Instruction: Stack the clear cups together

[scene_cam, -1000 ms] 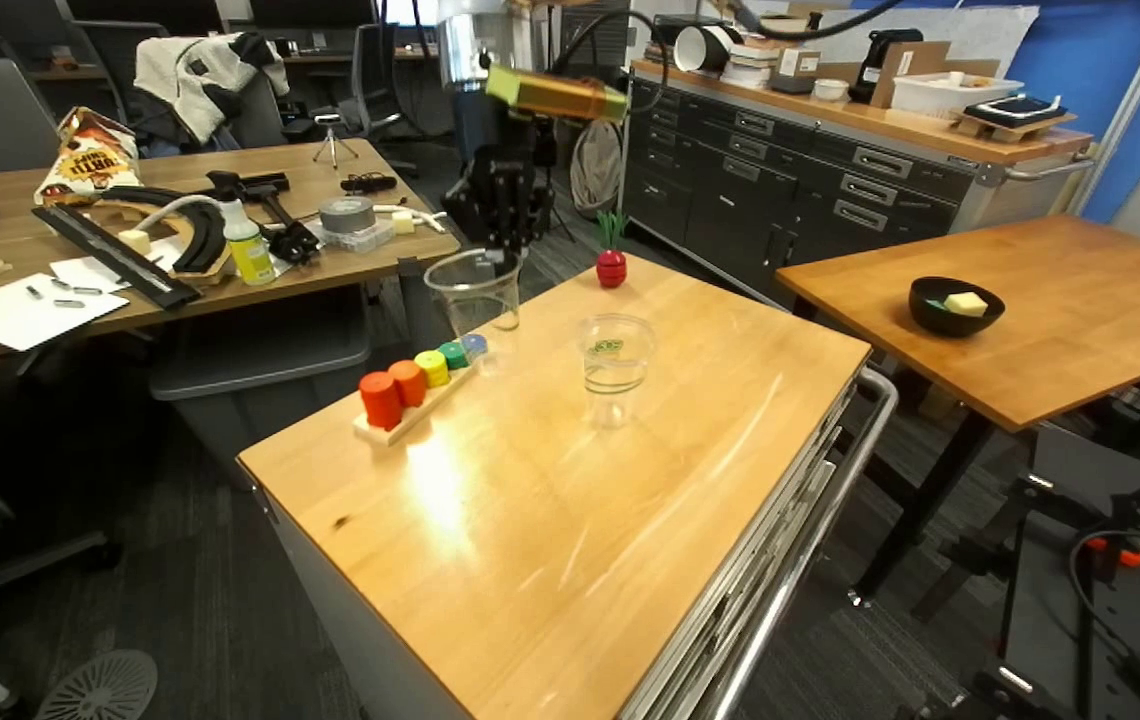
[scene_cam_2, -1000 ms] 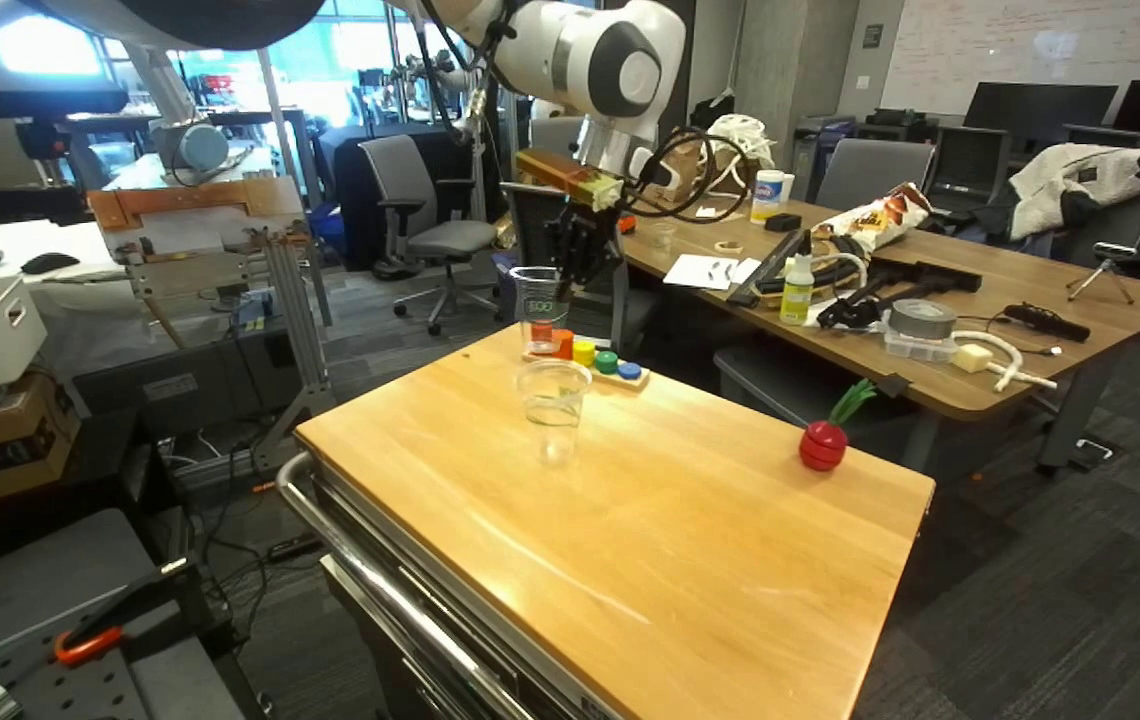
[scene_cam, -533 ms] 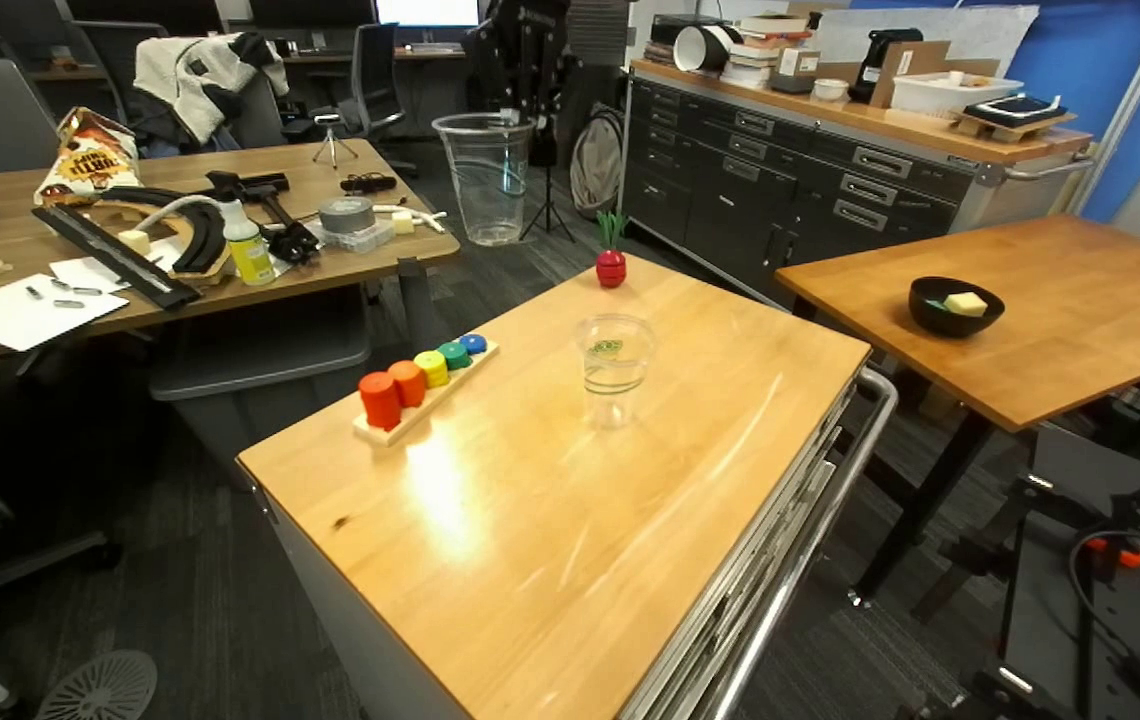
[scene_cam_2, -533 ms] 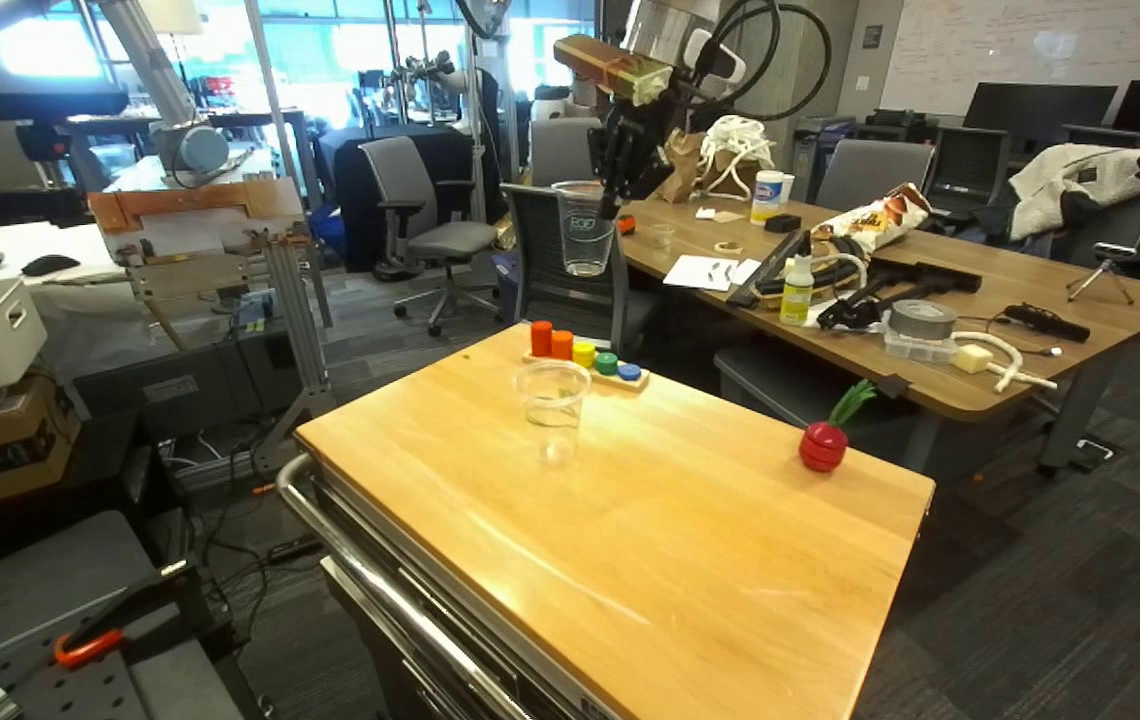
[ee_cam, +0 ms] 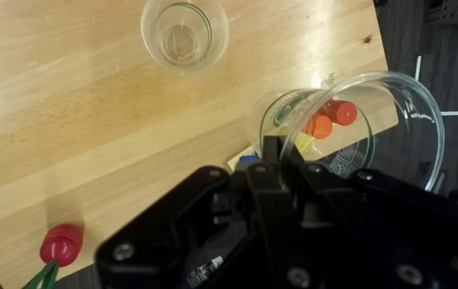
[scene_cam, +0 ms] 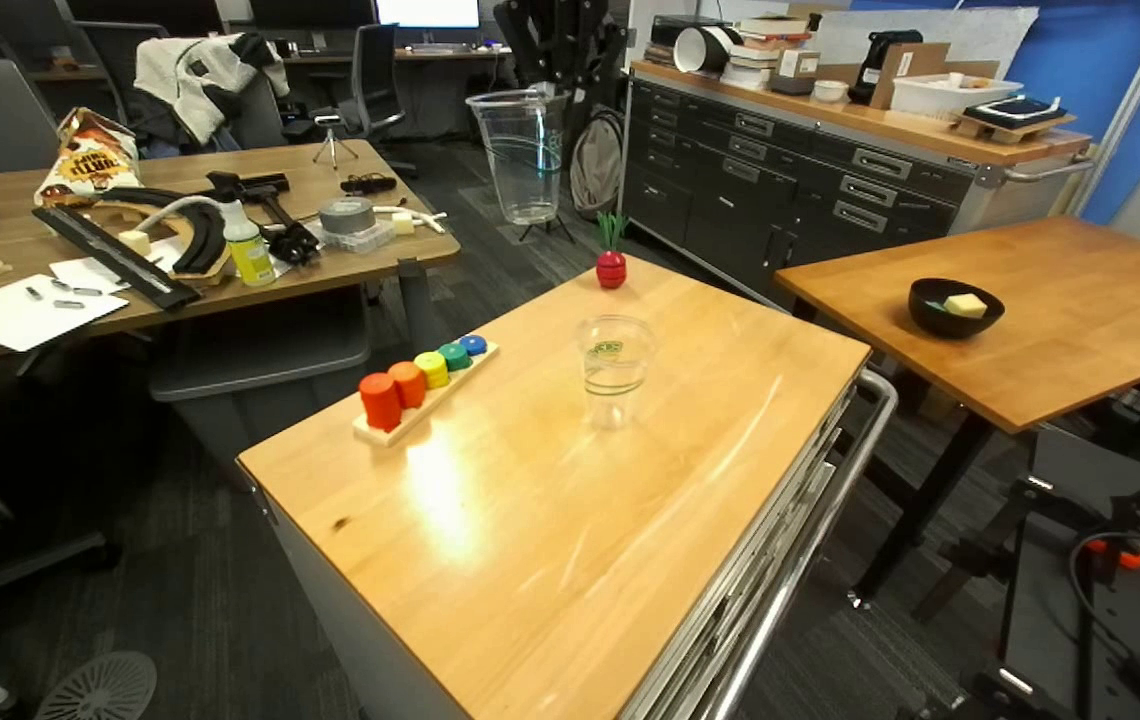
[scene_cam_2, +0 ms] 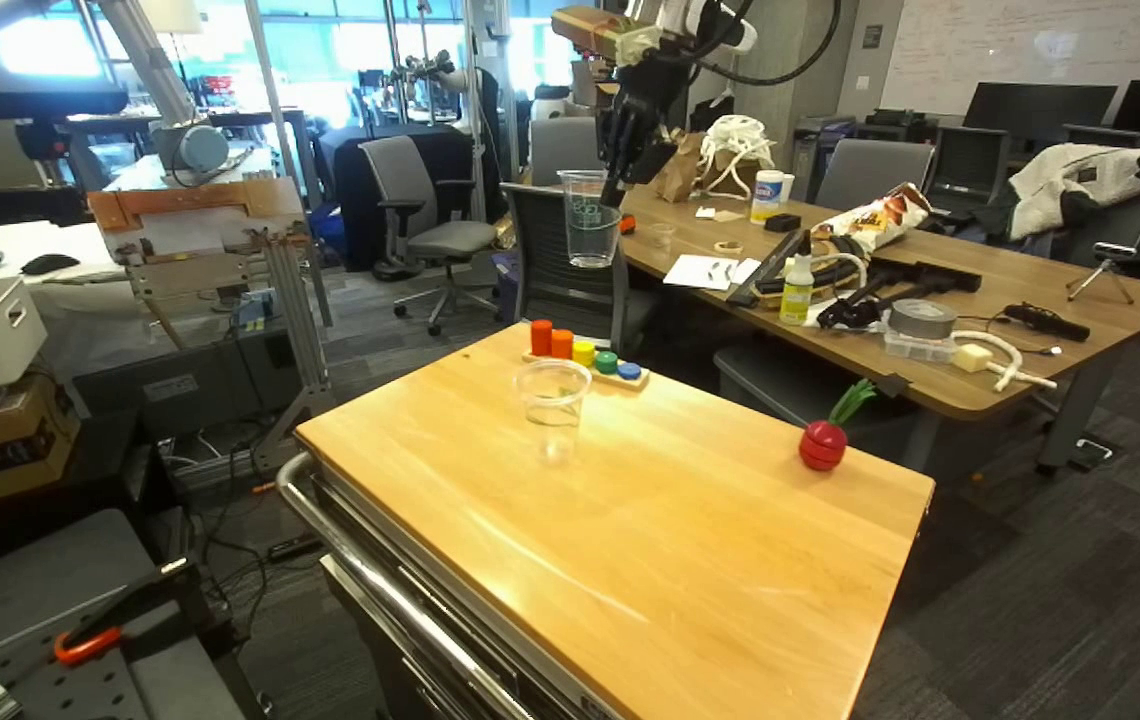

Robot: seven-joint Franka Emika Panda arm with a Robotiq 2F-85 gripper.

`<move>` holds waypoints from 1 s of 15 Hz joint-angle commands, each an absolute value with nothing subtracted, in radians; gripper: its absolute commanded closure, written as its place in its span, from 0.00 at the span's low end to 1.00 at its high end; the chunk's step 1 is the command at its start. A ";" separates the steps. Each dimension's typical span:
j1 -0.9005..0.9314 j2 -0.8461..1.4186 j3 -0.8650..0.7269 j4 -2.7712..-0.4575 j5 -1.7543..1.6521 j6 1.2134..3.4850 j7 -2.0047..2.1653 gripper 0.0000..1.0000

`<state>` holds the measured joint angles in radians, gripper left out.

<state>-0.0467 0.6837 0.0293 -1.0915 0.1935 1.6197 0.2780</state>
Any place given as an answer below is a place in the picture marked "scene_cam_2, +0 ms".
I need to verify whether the white orange snack bag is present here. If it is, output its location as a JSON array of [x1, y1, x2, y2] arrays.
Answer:
[[806, 179, 937, 263]]

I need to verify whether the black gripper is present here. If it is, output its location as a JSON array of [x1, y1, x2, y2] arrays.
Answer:
[[597, 52, 699, 210]]

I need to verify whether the brown paper bag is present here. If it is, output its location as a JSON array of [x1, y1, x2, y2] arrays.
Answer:
[[657, 130, 709, 209]]

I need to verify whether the orange clamp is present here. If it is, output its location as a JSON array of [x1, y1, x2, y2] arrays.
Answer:
[[48, 618, 131, 673]]

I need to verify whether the grey tape roll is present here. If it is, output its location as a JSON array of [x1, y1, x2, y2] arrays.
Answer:
[[882, 297, 960, 359]]

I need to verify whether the white cloth jacket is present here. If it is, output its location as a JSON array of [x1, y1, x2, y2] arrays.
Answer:
[[1005, 136, 1140, 244]]

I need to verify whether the grey pole with joint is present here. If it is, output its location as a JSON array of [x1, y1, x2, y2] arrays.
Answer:
[[92, 0, 234, 182]]

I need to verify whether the yellow green plastic bottle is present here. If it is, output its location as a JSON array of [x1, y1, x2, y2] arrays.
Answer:
[[779, 251, 816, 326]]

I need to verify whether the grey swivel office chair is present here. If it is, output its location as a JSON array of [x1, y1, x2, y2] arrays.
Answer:
[[357, 130, 503, 335]]

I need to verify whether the steel cart handle rail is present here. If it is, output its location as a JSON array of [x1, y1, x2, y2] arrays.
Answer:
[[272, 448, 536, 720]]

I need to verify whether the grey chair backrest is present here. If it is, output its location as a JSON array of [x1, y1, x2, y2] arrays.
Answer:
[[522, 117, 606, 186]]

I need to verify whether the phone on small tripod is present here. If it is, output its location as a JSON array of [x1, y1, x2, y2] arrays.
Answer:
[[1065, 194, 1140, 308]]

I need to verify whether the clear plastic cup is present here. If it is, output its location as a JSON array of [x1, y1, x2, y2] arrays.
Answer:
[[507, 351, 597, 469], [556, 165, 625, 274]]

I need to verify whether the long black bar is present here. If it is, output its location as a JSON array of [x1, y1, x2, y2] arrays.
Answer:
[[722, 225, 812, 311]]

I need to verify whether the red toy with green handle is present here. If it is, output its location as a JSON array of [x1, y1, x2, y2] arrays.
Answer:
[[795, 375, 880, 476]]

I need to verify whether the black pegboard table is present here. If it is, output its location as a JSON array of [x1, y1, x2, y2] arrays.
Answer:
[[0, 504, 244, 720]]

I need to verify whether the small black hand tool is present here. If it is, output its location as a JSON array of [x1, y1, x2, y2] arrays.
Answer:
[[1001, 301, 1095, 343]]

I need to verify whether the wooden shelf cart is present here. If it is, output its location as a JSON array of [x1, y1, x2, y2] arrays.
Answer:
[[82, 176, 333, 390]]

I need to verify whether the white mesh bag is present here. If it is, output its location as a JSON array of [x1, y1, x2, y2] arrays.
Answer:
[[696, 113, 779, 201]]

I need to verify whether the white cable with plug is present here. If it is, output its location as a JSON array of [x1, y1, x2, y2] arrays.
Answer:
[[943, 326, 1065, 394]]

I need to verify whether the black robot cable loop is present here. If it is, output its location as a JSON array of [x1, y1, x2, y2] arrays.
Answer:
[[710, 0, 851, 92]]

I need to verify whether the large wooden conference table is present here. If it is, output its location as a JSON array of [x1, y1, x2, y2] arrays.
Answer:
[[565, 173, 1140, 478]]

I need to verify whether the light grey padded chair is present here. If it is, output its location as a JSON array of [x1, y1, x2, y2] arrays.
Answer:
[[812, 136, 938, 214]]

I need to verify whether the black pistol shaped tool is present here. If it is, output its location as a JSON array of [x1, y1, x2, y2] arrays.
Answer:
[[859, 257, 984, 301]]

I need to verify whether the tan wrist camera mount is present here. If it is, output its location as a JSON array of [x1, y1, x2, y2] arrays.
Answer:
[[548, 3, 639, 64]]

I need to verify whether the dark grey mesh office chair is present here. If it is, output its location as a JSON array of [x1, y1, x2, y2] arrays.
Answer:
[[498, 179, 636, 351]]

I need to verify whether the white labelled paper cup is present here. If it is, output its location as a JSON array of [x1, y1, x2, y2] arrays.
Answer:
[[749, 168, 798, 226]]

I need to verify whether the black computer mouse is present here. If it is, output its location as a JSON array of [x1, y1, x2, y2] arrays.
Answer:
[[21, 251, 82, 280]]

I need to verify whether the white paper sheet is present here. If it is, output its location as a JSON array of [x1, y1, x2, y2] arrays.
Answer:
[[661, 251, 765, 297]]

